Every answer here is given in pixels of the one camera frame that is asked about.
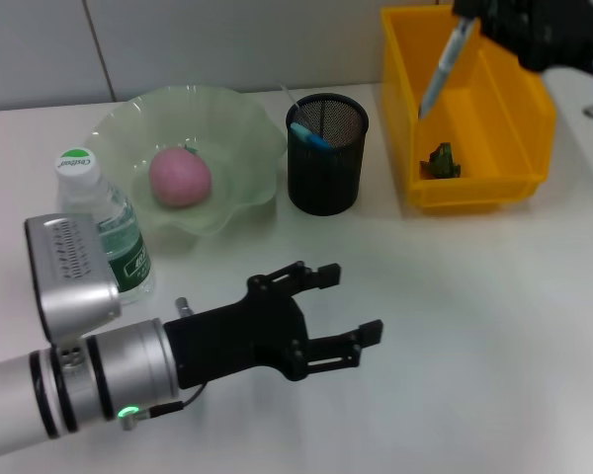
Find green wavy glass fruit plate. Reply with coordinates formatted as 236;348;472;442
86;84;287;241

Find yellow plastic bin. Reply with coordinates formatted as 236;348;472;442
379;3;558;214

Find clear green-label water bottle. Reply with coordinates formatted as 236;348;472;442
53;146;157;306

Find blue scissors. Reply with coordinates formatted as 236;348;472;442
290;122;336;152

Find left gripper cable with plugs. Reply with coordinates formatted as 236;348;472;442
117;295;210;431

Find transparent plastic ruler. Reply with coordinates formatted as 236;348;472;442
275;81;308;127

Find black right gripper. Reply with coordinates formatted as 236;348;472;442
452;0;593;84

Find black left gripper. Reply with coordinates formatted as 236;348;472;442
162;260;385;392

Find black mesh pen holder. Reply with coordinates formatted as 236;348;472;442
285;93;370;216

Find grey pen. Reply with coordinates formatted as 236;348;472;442
417;17;478;120

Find pink peach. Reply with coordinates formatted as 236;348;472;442
148;144;212;208

